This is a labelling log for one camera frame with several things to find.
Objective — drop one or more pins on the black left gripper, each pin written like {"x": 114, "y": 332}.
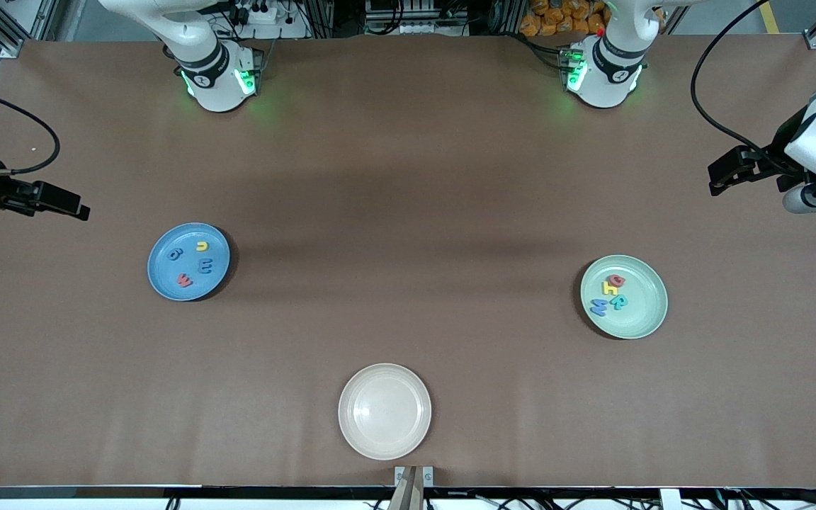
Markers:
{"x": 778, "y": 156}

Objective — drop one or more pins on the coral red lowercase letter w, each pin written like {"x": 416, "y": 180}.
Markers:
{"x": 185, "y": 280}

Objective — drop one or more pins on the coral red letter Q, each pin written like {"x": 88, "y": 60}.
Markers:
{"x": 618, "y": 279}

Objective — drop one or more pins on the yellow capital letter H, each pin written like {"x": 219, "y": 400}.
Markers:
{"x": 609, "y": 290}

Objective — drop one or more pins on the teal capital letter R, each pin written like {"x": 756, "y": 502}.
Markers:
{"x": 619, "y": 302}

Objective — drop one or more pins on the light blue capital letter M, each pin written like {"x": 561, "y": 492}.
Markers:
{"x": 598, "y": 307}

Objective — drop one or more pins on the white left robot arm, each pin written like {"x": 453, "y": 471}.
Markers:
{"x": 606, "y": 85}

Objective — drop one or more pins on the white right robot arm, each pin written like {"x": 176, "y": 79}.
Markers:
{"x": 213, "y": 92}

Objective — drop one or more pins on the blue plate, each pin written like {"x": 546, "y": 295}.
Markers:
{"x": 181, "y": 292}

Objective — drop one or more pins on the light green plate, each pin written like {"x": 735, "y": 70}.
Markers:
{"x": 642, "y": 312}

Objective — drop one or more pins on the pile of orange items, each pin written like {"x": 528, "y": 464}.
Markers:
{"x": 557, "y": 18}

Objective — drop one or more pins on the brown table cover mat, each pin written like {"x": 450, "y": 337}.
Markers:
{"x": 450, "y": 333}

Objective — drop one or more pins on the black equipment rack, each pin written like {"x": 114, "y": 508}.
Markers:
{"x": 415, "y": 14}

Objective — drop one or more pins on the beige plate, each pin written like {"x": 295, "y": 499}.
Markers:
{"x": 384, "y": 412}

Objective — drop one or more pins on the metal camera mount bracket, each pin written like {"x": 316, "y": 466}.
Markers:
{"x": 414, "y": 482}

